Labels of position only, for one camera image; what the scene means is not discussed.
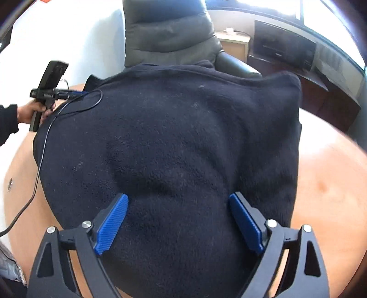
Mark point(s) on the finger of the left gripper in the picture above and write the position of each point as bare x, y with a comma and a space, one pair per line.
77, 93

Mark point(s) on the person's left hand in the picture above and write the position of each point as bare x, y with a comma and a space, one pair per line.
25, 112

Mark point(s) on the light wooden side table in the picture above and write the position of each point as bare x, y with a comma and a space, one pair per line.
235, 43

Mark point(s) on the dark green armchair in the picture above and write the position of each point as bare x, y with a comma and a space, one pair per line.
176, 33

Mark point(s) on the black monitor screen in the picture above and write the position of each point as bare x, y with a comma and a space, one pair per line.
283, 45

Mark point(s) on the dark navy fleece garment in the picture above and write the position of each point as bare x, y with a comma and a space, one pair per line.
177, 140

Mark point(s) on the dark wooden cabinet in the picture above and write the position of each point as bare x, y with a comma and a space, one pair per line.
320, 96

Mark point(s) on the person's left forearm sleeve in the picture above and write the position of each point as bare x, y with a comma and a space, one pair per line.
8, 122

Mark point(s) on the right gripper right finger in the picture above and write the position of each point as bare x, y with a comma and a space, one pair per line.
250, 222

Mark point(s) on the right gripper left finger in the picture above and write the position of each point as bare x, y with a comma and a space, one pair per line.
107, 223

